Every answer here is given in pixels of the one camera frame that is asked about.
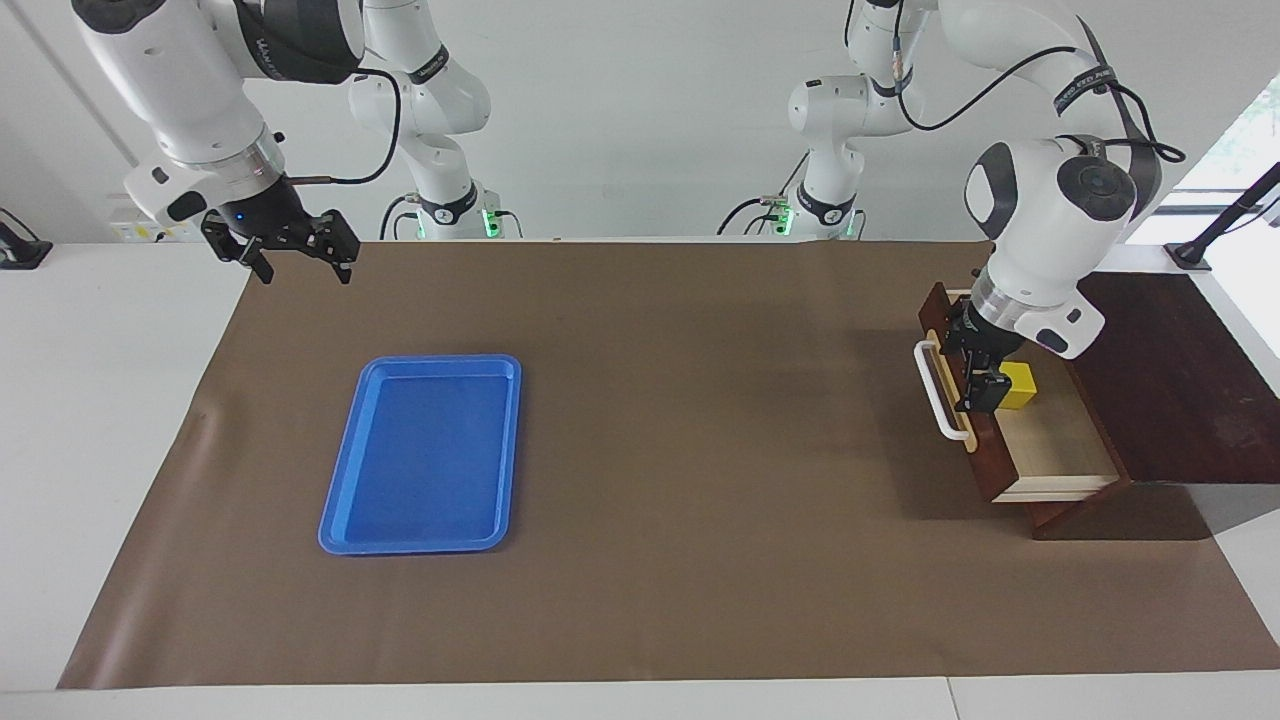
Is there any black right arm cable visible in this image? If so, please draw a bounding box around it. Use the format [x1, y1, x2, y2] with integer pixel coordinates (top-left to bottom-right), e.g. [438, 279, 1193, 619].
[284, 64, 404, 188]

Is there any blue plastic tray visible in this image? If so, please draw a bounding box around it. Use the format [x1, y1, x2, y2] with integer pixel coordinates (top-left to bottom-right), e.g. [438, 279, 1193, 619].
[318, 354, 523, 557]

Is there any wooden drawer with white handle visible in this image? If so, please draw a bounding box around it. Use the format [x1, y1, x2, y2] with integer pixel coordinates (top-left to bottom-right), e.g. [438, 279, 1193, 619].
[913, 288, 1122, 504]

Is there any yellow cube block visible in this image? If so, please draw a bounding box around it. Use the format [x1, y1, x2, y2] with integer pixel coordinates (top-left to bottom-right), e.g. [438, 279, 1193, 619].
[1000, 362, 1040, 412]

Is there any dark wooden cabinet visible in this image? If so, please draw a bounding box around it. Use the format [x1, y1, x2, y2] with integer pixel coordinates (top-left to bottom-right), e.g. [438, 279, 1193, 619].
[918, 270, 1280, 542]

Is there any brown table mat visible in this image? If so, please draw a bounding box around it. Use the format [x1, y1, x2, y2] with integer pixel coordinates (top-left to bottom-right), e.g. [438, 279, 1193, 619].
[57, 238, 1280, 691]

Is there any black base cable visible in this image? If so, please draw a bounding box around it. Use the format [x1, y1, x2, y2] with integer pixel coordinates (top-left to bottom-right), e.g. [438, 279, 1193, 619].
[717, 150, 811, 238]
[379, 193, 422, 241]

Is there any white power strip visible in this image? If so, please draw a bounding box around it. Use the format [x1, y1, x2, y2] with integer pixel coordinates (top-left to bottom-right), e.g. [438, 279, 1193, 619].
[110, 196, 169, 246]

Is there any black camera stand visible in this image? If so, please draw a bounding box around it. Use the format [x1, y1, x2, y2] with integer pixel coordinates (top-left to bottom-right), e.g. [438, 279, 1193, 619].
[1164, 160, 1280, 274]

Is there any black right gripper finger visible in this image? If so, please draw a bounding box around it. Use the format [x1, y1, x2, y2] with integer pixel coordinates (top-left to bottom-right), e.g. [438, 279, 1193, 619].
[200, 212, 277, 287]
[300, 209, 363, 287]

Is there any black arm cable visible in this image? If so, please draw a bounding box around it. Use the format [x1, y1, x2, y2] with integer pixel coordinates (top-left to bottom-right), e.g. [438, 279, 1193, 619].
[284, 64, 404, 188]
[845, 0, 1187, 167]

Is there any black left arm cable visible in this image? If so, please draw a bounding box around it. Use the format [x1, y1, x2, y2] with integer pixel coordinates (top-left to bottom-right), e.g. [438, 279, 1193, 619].
[845, 0, 1187, 167]

